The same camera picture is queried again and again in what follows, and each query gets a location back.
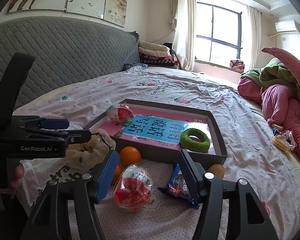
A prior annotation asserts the folded blankets stack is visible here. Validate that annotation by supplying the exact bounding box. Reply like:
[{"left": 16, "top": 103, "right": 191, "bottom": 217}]
[{"left": 138, "top": 41, "right": 181, "bottom": 69}]

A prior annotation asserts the grey quilted headboard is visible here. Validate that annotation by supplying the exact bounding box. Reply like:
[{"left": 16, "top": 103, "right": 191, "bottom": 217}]
[{"left": 0, "top": 16, "right": 140, "bottom": 108}]

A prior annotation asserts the white air conditioner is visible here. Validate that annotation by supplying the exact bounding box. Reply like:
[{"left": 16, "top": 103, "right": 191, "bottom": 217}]
[{"left": 275, "top": 20, "right": 300, "bottom": 34}]

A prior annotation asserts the pink quilt pile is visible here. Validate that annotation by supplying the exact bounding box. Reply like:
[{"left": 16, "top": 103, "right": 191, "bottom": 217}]
[{"left": 237, "top": 47, "right": 300, "bottom": 159}]

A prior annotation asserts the pink blue book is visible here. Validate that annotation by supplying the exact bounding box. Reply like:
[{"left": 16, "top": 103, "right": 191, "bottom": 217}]
[{"left": 95, "top": 105, "right": 216, "bottom": 154}]

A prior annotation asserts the white curtain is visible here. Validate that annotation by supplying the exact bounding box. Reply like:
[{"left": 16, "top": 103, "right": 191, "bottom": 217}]
[
  {"left": 173, "top": 0, "right": 197, "bottom": 72},
  {"left": 245, "top": 5, "right": 262, "bottom": 72}
]

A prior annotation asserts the right white curtain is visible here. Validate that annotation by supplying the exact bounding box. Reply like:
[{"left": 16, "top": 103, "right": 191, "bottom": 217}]
[{"left": 245, "top": 5, "right": 262, "bottom": 72}]

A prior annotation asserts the grey cardboard tray box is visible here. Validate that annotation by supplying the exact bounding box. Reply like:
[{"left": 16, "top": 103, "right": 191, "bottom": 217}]
[{"left": 84, "top": 99, "right": 227, "bottom": 169}]

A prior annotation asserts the pink strawberry bed sheet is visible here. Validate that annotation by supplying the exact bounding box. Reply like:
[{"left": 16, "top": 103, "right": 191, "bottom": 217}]
[{"left": 15, "top": 67, "right": 300, "bottom": 239}]

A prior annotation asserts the dark framed window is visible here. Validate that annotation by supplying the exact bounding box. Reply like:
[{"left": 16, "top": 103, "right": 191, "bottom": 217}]
[{"left": 194, "top": 2, "right": 242, "bottom": 64}]

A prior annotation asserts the red white toy egg package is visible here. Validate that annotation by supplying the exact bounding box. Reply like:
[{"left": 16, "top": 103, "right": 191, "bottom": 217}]
[{"left": 106, "top": 103, "right": 134, "bottom": 124}]

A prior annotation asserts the blue cookie packet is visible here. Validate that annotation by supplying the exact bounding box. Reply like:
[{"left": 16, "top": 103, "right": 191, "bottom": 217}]
[{"left": 157, "top": 163, "right": 199, "bottom": 210}]

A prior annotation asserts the orange tangerine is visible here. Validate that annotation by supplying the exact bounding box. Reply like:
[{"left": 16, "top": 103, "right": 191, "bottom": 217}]
[
  {"left": 111, "top": 164, "right": 123, "bottom": 185},
  {"left": 119, "top": 146, "right": 142, "bottom": 168}
]

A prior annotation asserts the pink bag on windowsill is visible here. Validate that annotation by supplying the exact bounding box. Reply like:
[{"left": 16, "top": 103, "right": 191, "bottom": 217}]
[{"left": 230, "top": 59, "right": 245, "bottom": 73}]

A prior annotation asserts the snack wrappers pile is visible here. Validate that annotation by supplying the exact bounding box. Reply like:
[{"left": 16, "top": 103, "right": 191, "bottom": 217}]
[{"left": 272, "top": 126, "right": 297, "bottom": 154}]

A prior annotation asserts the dark blue cloth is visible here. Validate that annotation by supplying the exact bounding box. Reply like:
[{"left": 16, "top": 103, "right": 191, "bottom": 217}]
[{"left": 122, "top": 62, "right": 148, "bottom": 72}]

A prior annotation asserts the cream plush scrunchie toy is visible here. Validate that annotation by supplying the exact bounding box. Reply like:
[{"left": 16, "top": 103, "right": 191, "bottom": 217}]
[{"left": 65, "top": 128, "right": 116, "bottom": 171}]

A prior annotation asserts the green blanket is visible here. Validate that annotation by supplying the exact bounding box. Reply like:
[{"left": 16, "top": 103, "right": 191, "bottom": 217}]
[{"left": 240, "top": 58, "right": 300, "bottom": 102}]

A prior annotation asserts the green knitted ring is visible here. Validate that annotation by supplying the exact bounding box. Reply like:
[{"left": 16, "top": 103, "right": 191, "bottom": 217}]
[{"left": 179, "top": 127, "right": 211, "bottom": 153}]

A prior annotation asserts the left hand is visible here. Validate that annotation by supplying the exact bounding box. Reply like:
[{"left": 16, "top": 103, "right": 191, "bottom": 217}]
[{"left": 0, "top": 158, "right": 25, "bottom": 194}]

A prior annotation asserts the left white curtain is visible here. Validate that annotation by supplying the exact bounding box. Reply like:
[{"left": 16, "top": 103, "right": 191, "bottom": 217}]
[{"left": 173, "top": 0, "right": 197, "bottom": 72}]

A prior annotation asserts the brown walnut ball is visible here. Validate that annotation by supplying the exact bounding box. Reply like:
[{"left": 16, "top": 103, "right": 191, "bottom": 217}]
[{"left": 207, "top": 164, "right": 225, "bottom": 179}]

